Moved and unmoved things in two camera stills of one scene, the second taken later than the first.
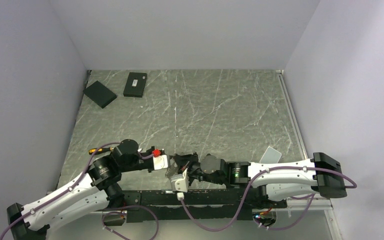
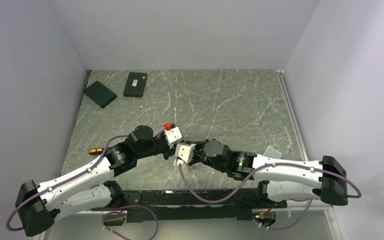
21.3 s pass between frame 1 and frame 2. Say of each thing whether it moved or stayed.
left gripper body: moved
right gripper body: moved
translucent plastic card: stayed
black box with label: stayed
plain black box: stayed
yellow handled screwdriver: stayed
